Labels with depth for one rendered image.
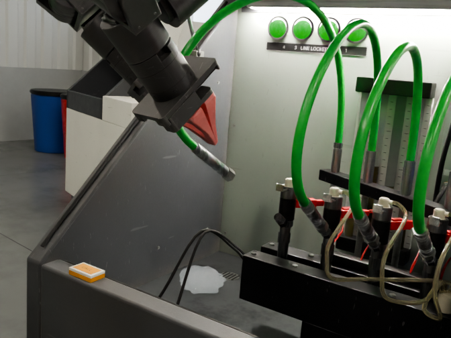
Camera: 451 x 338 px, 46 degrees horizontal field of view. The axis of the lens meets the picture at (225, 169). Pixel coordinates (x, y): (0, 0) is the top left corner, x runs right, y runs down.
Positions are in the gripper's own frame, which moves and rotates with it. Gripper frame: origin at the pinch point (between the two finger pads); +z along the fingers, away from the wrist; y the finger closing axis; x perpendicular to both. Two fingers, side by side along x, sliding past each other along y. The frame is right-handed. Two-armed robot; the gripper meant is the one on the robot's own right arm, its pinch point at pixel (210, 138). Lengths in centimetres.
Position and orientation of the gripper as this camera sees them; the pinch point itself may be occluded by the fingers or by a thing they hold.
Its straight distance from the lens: 67.7
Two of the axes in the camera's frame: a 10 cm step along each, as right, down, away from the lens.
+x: -6.6, -2.0, 7.2
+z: 4.6, 6.5, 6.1
